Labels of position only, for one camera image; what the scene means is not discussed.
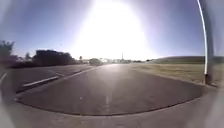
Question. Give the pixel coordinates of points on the grass field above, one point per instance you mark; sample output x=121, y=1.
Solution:
x=173, y=70

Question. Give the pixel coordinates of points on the tall pole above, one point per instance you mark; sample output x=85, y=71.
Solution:
x=122, y=57

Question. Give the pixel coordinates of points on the concrete wheel stop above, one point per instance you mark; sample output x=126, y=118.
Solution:
x=40, y=81

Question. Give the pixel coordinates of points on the asphalt car park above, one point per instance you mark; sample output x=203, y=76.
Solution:
x=33, y=73

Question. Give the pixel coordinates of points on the concrete kerb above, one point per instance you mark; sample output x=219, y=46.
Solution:
x=66, y=77

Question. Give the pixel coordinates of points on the grassy embankment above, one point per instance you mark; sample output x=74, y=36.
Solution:
x=180, y=60

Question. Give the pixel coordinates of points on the bush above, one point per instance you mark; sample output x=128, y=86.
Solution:
x=95, y=61

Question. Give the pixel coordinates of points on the pale pole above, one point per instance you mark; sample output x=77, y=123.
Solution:
x=208, y=43

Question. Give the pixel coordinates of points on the grey asphalt path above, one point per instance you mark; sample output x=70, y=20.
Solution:
x=110, y=90

